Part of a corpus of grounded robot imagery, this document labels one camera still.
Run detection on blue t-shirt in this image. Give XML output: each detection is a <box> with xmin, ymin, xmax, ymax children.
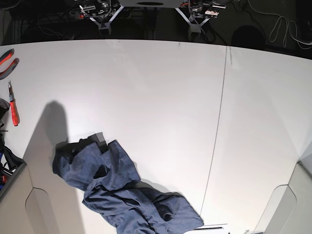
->
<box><xmin>52</xmin><ymin>135</ymin><xmax>204</xmax><ymax>234</ymax></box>

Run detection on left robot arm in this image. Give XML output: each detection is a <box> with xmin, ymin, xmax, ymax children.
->
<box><xmin>175</xmin><ymin>0</ymin><xmax>232</xmax><ymax>34</ymax></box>

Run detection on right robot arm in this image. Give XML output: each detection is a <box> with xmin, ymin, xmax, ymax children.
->
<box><xmin>69</xmin><ymin>0</ymin><xmax>124</xmax><ymax>34</ymax></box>

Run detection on black thin rod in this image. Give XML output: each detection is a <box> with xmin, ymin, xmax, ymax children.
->
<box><xmin>194</xmin><ymin>226</ymin><xmax>224</xmax><ymax>231</ymax></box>

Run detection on black bag with items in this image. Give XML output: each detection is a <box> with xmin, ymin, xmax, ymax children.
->
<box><xmin>0</xmin><ymin>97</ymin><xmax>27</xmax><ymax>193</ymax></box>

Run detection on red grey pliers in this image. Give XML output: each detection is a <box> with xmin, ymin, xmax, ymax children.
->
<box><xmin>0</xmin><ymin>48</ymin><xmax>20</xmax><ymax>81</ymax></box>

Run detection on red handled screwdriver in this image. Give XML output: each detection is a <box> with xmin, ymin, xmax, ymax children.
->
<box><xmin>8</xmin><ymin>81</ymin><xmax>20</xmax><ymax>126</ymax></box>

